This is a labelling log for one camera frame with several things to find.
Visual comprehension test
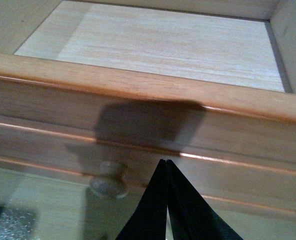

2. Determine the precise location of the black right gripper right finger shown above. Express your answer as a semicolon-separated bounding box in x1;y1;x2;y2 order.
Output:
166;159;242;240

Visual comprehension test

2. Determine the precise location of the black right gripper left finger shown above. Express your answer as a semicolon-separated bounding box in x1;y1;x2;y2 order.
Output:
116;159;168;240

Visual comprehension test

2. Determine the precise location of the wooden drawer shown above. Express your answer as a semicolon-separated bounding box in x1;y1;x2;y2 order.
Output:
0;0;296;217

